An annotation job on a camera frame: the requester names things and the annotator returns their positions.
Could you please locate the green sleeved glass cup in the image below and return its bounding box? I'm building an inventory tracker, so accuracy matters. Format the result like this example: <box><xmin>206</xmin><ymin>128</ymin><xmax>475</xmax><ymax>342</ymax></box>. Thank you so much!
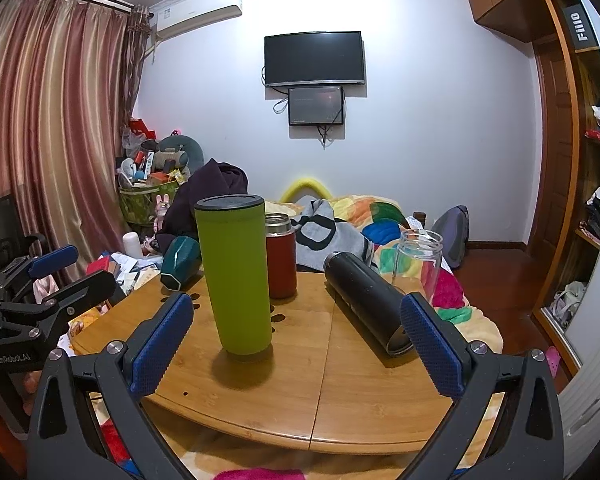
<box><xmin>194</xmin><ymin>194</ymin><xmax>272</xmax><ymax>356</ymax></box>

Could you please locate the teal faceted cup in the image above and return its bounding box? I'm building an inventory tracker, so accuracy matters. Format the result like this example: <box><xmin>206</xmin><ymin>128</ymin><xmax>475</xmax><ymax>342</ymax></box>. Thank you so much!
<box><xmin>160</xmin><ymin>236</ymin><xmax>201</xmax><ymax>292</ymax></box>

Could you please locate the black mesh office chair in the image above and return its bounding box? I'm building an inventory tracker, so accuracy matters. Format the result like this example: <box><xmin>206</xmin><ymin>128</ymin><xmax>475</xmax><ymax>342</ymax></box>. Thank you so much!
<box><xmin>0</xmin><ymin>194</ymin><xmax>48</xmax><ymax>271</ymax></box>

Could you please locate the black cylinder bottle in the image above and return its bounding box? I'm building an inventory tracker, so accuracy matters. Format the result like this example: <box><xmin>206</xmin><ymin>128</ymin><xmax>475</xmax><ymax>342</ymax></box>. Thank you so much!
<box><xmin>324</xmin><ymin>252</ymin><xmax>413</xmax><ymax>356</ymax></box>

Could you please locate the clear glass jar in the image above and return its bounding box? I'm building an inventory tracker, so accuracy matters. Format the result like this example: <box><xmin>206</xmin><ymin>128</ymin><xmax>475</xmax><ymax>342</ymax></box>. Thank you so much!
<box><xmin>391</xmin><ymin>229</ymin><xmax>443</xmax><ymax>301</ymax></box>

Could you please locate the pink slipper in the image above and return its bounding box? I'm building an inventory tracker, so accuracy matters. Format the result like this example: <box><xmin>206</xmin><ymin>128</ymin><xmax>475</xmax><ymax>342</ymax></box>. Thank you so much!
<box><xmin>544</xmin><ymin>346</ymin><xmax>562</xmax><ymax>378</ymax></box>

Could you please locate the round wooden folding table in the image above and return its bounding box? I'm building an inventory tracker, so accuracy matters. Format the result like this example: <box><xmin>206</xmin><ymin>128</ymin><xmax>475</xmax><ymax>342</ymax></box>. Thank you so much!
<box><xmin>72</xmin><ymin>268</ymin><xmax>506</xmax><ymax>456</ymax></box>

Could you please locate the grey backpack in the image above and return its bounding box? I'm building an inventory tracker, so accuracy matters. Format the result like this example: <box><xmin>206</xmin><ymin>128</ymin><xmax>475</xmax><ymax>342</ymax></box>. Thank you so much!
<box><xmin>432</xmin><ymin>205</ymin><xmax>469</xmax><ymax>269</ymax></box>

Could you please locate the green basket of toys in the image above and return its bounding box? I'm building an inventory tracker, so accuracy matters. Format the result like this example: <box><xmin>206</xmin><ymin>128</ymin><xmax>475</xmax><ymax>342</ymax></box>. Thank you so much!
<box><xmin>117</xmin><ymin>118</ymin><xmax>204</xmax><ymax>230</ymax></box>

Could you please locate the grey black sweater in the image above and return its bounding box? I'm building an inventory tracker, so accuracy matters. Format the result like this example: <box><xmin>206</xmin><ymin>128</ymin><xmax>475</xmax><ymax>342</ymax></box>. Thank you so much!
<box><xmin>290</xmin><ymin>200</ymin><xmax>374</xmax><ymax>272</ymax></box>

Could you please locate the red thermos steel rim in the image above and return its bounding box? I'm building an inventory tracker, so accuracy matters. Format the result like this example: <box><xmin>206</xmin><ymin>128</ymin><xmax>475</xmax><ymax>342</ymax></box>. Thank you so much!
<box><xmin>265</xmin><ymin>214</ymin><xmax>297</xmax><ymax>299</ymax></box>

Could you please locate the pink striped curtain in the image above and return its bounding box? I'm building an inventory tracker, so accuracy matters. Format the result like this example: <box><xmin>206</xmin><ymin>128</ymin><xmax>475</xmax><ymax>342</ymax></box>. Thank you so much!
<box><xmin>0</xmin><ymin>0</ymin><xmax>147</xmax><ymax>281</ymax></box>

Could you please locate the dark purple jacket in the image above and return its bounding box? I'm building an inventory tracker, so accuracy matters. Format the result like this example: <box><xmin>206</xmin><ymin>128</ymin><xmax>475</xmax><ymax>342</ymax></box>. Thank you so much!
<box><xmin>156</xmin><ymin>158</ymin><xmax>248</xmax><ymax>255</ymax></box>

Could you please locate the yellow foam arch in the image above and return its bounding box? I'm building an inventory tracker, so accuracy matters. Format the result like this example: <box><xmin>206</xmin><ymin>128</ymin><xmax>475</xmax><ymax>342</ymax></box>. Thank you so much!
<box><xmin>279</xmin><ymin>177</ymin><xmax>332</xmax><ymax>203</ymax></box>

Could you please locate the white air conditioner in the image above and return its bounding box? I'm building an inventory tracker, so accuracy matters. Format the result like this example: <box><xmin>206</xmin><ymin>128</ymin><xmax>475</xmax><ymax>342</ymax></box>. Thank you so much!
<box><xmin>151</xmin><ymin>0</ymin><xmax>242</xmax><ymax>44</ymax></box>

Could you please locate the black FIIO box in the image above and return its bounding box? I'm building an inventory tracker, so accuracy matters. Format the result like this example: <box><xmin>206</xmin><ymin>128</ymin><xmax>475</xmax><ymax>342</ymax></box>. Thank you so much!
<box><xmin>562</xmin><ymin>3</ymin><xmax>598</xmax><ymax>50</ymax></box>

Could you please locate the wooden wardrobe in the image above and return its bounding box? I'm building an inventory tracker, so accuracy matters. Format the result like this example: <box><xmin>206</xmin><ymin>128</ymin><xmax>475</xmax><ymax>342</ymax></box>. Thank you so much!
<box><xmin>469</xmin><ymin>0</ymin><xmax>600</xmax><ymax>375</ymax></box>

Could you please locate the small wall monitor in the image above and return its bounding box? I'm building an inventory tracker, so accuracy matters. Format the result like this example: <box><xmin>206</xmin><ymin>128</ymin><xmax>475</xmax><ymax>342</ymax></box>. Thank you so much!
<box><xmin>288</xmin><ymin>86</ymin><xmax>344</xmax><ymax>126</ymax></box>

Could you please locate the black wall television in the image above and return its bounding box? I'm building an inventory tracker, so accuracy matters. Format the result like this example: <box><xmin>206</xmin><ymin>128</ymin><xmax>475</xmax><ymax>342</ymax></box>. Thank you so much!
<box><xmin>264</xmin><ymin>30</ymin><xmax>366</xmax><ymax>87</ymax></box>

